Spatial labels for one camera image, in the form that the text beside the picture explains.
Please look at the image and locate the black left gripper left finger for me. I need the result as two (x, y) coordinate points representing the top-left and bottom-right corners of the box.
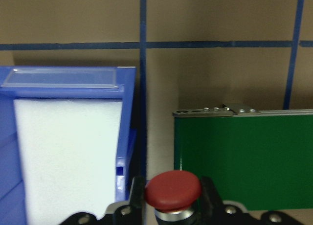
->
(129, 176), (145, 209)

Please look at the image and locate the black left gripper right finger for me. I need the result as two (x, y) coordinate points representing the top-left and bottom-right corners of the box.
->
(200, 176), (224, 210)

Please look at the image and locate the red push button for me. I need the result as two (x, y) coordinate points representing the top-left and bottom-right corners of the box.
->
(144, 170), (201, 225)

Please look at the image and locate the green conveyor belt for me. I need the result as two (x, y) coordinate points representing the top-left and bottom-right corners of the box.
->
(173, 104), (313, 210)

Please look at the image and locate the white foam pad left bin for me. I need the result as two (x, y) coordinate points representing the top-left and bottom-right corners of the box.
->
(14, 99), (122, 225)

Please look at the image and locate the blue left source bin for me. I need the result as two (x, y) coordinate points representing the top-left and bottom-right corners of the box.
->
(0, 66), (136, 225)

